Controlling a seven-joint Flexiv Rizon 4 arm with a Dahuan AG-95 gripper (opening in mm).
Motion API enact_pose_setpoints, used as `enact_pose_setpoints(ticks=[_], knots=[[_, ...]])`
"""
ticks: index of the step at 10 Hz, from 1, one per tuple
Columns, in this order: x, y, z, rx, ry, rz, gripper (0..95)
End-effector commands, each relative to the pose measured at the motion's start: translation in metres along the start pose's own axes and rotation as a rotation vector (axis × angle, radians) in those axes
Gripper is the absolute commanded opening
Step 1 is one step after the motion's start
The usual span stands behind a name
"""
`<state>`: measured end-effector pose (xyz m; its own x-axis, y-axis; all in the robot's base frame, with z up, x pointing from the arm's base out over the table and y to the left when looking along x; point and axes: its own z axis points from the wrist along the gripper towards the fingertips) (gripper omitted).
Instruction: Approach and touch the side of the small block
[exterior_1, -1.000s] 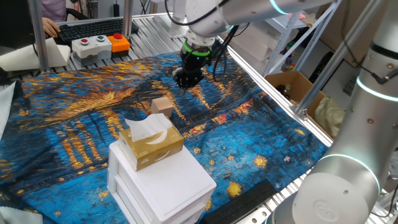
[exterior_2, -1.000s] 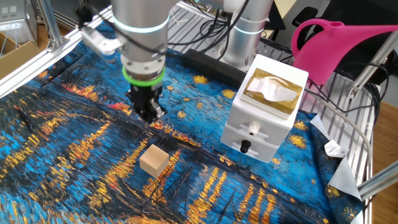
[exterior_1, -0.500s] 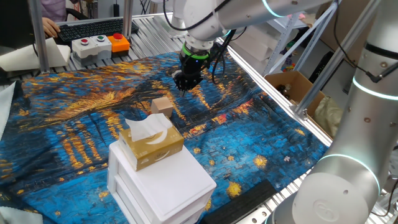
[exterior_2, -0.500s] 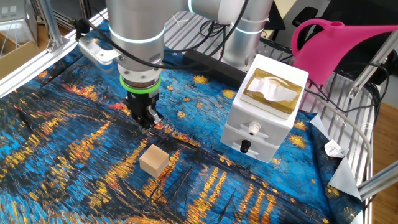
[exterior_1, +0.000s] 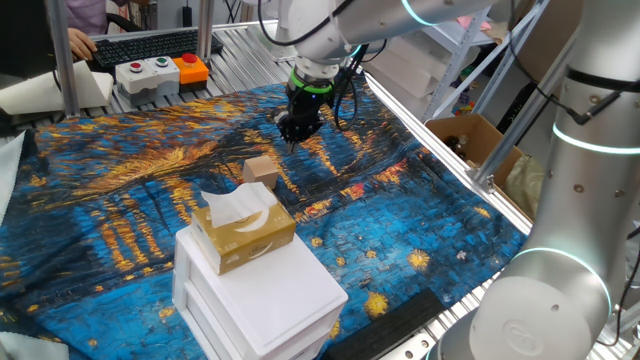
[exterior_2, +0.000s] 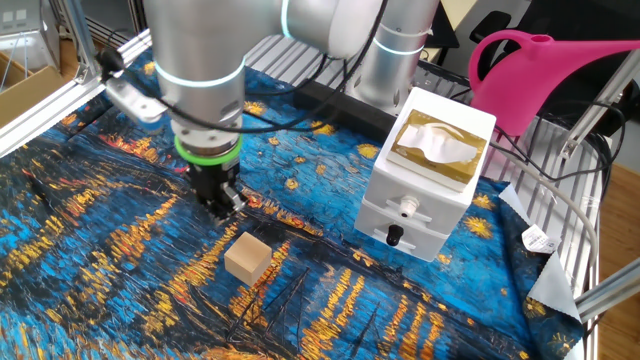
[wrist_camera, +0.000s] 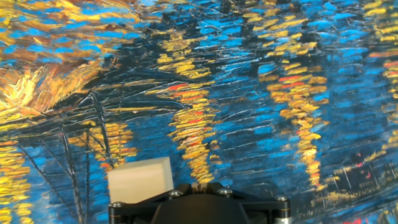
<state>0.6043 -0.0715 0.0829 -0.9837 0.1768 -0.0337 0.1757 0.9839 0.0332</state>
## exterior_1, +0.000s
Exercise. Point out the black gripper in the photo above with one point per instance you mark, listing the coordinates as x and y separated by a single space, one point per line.
307 107

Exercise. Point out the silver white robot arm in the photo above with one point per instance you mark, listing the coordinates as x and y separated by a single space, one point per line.
575 200

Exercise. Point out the small wooden block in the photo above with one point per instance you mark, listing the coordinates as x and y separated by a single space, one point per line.
260 171

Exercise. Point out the white foam packaging block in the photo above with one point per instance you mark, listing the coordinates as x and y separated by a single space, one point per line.
415 70

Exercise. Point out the person's bare hand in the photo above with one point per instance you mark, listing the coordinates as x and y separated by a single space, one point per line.
80 44

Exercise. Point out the green ringed wrist flange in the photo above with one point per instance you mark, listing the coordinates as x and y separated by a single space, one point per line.
310 87

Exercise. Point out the white tissue sheet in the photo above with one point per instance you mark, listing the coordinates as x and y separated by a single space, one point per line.
235 202

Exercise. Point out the orange emergency stop box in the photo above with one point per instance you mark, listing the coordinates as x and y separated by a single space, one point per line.
192 71

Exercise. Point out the golden tissue box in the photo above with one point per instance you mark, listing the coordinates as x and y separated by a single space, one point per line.
250 242

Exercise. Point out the starry night painting tablecloth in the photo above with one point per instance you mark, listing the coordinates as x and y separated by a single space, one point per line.
400 225

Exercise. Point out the black power adapter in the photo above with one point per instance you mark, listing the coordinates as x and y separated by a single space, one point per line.
187 16

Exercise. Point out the grey two-button control box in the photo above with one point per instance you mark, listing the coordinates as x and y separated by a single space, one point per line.
147 77

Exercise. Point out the small bottles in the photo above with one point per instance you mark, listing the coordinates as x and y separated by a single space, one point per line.
457 145

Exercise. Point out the white metal shelf rack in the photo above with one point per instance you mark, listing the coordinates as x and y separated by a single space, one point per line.
452 75

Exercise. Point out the colourful toy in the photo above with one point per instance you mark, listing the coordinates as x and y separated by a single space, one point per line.
464 108

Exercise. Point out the black computer keyboard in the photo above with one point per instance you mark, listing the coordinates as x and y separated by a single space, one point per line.
150 46

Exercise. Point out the white plastic drawer unit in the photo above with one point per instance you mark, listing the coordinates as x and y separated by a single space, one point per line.
280 300

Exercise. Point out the open cardboard box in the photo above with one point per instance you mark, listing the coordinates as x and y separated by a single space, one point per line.
475 132

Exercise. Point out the black office chair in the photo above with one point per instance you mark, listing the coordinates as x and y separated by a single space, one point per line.
122 22

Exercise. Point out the pink paper sheet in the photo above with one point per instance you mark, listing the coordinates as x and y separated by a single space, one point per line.
472 22

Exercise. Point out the black foam strip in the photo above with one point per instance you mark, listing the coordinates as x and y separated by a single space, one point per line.
390 325

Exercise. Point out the diagonal aluminium strut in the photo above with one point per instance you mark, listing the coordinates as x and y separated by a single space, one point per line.
520 130

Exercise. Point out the beige cloth bag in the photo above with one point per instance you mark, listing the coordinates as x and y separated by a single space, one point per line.
525 185

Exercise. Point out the person in pink shirt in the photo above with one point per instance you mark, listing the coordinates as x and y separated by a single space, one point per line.
87 15

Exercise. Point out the white folded foam sheet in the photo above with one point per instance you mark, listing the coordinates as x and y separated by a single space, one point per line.
40 92

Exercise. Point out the large brown cardboard panel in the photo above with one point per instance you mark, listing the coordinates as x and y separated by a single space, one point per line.
545 40

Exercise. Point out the black computer monitor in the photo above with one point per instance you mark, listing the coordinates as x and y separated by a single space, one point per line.
25 35

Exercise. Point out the white cloth piece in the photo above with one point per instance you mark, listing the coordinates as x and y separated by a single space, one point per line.
30 347
9 170

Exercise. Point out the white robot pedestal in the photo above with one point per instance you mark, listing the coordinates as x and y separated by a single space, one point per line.
280 50

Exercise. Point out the aluminium frame post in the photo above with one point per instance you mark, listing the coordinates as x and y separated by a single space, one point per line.
62 55
205 30

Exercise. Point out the aluminium table edge rail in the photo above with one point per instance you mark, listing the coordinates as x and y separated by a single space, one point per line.
450 157

